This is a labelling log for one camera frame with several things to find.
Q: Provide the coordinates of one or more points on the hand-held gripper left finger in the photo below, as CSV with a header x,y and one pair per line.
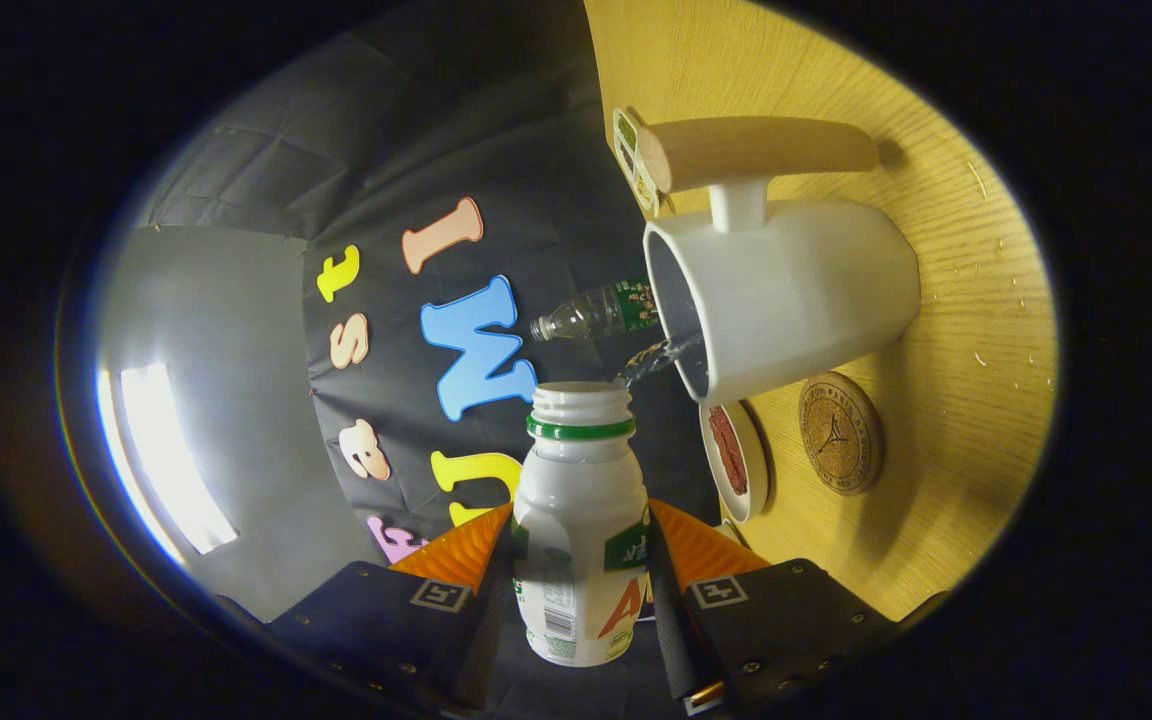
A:
x,y
481,630

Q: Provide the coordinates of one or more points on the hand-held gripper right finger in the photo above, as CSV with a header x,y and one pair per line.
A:
x,y
676,630

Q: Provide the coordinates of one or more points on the white juice bottle green collar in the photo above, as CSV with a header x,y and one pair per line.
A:
x,y
576,500

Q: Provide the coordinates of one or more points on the round cork coaster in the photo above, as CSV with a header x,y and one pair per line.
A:
x,y
841,435

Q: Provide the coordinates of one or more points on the clear plastic water bottle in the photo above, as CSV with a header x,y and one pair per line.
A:
x,y
586,315

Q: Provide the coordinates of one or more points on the round white plate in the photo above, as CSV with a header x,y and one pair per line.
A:
x,y
756,470

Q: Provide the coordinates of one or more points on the red sausages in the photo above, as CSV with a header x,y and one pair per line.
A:
x,y
728,450

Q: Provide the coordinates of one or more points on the wooden table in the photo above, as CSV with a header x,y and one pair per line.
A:
x,y
956,420

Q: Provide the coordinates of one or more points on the ceiling light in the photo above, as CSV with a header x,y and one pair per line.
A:
x,y
171,460

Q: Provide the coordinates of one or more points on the black backdrop cloth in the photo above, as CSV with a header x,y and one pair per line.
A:
x,y
536,200

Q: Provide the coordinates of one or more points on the white divided dish with beans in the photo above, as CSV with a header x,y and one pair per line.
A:
x,y
626,150

